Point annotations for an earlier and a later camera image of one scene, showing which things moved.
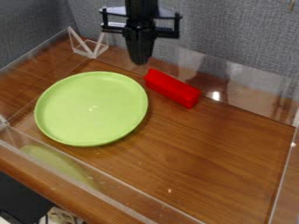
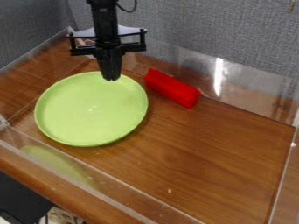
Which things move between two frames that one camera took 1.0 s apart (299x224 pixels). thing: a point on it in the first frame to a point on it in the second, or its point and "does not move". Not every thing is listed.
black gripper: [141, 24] to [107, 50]
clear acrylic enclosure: [127, 134] does not move
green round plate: [90, 108] does not move
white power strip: [61, 216] does not move
